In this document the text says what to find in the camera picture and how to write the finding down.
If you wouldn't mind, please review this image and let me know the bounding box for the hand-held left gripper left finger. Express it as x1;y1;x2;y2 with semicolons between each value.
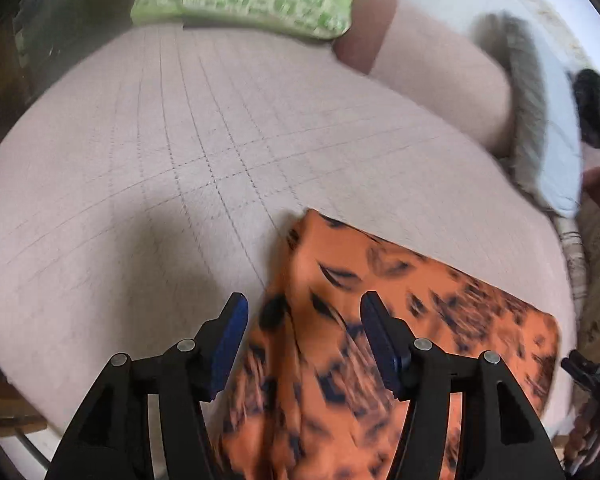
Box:
44;292;249;480

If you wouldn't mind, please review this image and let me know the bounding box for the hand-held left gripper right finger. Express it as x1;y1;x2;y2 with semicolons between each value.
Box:
360;291;566;480

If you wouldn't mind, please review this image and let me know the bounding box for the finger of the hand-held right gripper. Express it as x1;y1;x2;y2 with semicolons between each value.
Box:
560;350;600;386

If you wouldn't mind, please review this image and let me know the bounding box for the orange black floral shirt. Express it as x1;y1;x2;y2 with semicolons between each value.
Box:
207;208;562;480

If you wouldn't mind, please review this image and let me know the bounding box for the wooden side table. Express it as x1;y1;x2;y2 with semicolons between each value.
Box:
0;375;48;433

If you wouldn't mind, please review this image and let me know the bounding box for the grey blue pillow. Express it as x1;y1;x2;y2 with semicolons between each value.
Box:
472;12;586;218

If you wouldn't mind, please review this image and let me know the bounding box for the black furry cushion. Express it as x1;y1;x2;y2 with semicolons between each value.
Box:
570;69;600;148

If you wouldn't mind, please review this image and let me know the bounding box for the pink bolster cushion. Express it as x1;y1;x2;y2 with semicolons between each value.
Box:
332;0;513;156

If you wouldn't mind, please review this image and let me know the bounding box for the wooden door with glass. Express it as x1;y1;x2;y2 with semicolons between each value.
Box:
0;0;146;161

